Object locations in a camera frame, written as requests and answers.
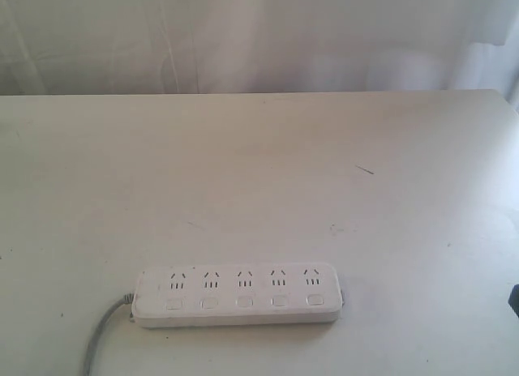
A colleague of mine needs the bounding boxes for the grey power cord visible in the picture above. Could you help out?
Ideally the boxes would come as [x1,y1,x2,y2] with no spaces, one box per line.
[82,293,135,376]

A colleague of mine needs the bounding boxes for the white power strip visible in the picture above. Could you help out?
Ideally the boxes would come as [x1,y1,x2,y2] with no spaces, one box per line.
[131,263,344,329]

